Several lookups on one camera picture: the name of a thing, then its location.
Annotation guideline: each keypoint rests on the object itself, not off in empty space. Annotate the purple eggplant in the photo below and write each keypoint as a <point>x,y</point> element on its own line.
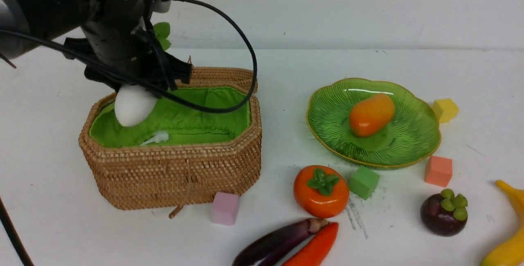
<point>272,247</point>

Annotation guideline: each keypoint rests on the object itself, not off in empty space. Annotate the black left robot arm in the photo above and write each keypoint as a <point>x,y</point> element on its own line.
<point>25,22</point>

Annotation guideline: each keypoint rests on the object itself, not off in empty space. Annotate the red orange chili pepper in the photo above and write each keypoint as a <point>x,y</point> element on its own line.
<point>318,248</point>

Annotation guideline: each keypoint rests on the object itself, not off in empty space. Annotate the green foam cube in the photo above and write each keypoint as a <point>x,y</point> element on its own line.
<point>363,182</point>

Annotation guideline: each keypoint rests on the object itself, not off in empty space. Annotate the white radish with green leaves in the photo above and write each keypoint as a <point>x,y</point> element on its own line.
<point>133,104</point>

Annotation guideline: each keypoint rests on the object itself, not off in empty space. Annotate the orange mango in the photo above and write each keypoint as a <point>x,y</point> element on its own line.
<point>371,115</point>

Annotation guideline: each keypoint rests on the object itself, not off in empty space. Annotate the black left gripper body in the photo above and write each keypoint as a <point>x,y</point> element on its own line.
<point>118,39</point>

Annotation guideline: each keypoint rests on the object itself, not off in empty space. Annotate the pink foam cube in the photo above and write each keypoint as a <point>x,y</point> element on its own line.
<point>225,208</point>

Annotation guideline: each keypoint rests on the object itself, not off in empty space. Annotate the orange foam cube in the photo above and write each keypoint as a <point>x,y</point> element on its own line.
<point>438,171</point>

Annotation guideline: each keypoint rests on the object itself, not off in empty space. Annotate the orange persimmon with green leaves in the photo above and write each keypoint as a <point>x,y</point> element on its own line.
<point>321,191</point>

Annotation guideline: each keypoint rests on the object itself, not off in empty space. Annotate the woven wicker basket green lining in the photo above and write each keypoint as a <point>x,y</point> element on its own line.
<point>176,157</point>

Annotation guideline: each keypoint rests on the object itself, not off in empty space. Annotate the green glass plate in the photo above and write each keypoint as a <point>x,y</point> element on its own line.
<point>411,136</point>

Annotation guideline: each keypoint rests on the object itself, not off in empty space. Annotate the dark purple mangosteen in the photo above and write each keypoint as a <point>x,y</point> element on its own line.
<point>445,213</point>

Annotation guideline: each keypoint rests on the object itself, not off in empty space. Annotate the yellow foam cube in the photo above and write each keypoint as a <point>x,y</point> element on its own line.
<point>445,109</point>

